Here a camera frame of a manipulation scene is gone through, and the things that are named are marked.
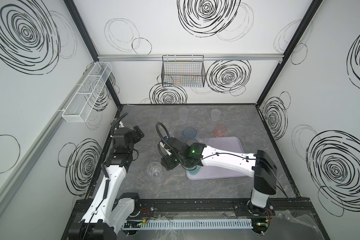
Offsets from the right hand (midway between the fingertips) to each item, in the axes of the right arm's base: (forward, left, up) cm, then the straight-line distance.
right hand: (163, 161), depth 75 cm
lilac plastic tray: (+18, -42, -13) cm, 48 cm away
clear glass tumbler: (+21, -23, -13) cm, 34 cm away
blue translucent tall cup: (+18, -14, -1) cm, 23 cm away
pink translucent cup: (+30, -36, -14) cm, 48 cm away
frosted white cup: (+41, -9, -9) cm, 43 cm away
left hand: (+14, +17, +7) cm, 23 cm away
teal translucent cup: (-7, -15, +7) cm, 18 cm away
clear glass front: (+1, +7, -14) cm, 16 cm away
